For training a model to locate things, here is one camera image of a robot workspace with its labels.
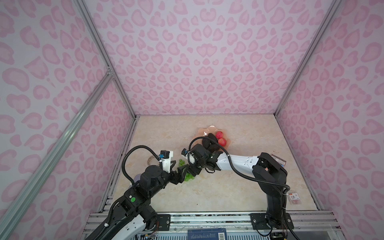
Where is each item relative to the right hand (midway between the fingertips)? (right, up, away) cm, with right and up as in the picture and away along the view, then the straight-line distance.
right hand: (191, 164), depth 88 cm
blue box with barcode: (+14, -28, -18) cm, 36 cm away
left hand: (-3, +5, -18) cm, 19 cm away
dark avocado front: (+9, +11, +12) cm, 19 cm away
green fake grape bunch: (-1, -6, -3) cm, 7 cm away
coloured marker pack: (+56, 0, +5) cm, 56 cm away
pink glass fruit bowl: (+9, +18, +17) cm, 26 cm away
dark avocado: (+14, +15, +13) cm, 25 cm away
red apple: (+19, +17, +13) cm, 28 cm away
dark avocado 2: (+14, +9, +7) cm, 18 cm away
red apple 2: (+20, +12, +10) cm, 25 cm away
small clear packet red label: (+54, -15, -9) cm, 57 cm away
